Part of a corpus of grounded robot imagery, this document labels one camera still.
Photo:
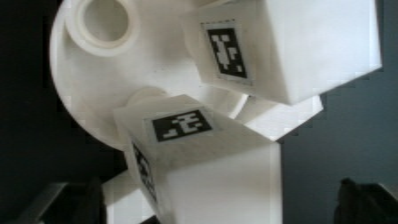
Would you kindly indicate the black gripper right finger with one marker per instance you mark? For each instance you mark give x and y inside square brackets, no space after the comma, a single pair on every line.
[366,203]

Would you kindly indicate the white stool leg with tag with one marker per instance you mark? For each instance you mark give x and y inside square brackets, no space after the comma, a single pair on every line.
[283,48]

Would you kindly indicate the white right fence rail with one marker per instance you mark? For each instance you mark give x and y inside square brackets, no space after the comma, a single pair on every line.
[274,118]

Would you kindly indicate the white front fence rail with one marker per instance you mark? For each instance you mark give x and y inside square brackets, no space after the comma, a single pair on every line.
[128,209]

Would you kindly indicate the white fence rail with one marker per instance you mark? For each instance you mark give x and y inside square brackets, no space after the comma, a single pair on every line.
[274,118]
[128,209]

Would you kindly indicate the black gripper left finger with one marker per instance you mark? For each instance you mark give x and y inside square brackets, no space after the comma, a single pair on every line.
[68,204]

